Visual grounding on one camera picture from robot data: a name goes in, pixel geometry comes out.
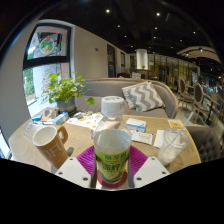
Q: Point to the blue white carton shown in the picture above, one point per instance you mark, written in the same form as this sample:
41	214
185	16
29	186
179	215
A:
61	118

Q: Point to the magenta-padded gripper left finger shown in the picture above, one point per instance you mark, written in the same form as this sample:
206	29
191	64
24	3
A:
88	160

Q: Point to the white blue packet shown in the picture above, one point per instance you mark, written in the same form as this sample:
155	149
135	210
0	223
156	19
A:
136	124

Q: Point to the clear plastic cup with straw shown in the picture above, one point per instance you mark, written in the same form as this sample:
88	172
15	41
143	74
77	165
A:
171	146

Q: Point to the yellow table card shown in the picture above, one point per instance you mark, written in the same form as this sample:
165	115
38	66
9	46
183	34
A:
175	124

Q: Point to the printed menu leaflet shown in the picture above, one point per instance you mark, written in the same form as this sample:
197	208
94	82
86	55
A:
85	119

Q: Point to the white paper napkin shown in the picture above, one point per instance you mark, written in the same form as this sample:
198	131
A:
159	138

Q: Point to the potted green plant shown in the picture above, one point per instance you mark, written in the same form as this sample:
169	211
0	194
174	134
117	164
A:
65	90

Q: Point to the group of ceiling spotlights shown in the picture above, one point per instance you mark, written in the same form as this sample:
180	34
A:
157	14

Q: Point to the white printed paper slip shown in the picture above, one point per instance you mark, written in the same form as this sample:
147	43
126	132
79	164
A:
142	137

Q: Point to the brown ceramic mug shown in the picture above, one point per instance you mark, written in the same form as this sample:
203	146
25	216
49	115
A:
50	146

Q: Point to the small blue box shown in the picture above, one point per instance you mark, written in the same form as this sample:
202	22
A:
36	117

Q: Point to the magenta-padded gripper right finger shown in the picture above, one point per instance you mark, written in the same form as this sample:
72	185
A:
137	160

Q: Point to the grey white chevron cushion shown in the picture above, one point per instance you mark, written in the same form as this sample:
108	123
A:
143	96

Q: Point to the grey tufted armchair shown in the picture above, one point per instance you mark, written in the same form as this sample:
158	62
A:
203	143

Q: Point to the black-framed painted window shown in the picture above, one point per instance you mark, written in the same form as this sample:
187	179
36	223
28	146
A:
46	60

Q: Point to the grey sofa with wooden frame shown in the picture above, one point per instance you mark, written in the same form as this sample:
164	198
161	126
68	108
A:
106	88

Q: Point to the green-labelled clear drink bottle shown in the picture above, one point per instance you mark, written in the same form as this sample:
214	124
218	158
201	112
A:
111	153

